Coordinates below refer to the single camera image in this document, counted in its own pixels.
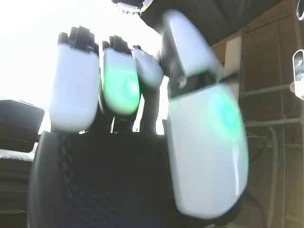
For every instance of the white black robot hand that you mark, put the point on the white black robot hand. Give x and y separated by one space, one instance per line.
95 185

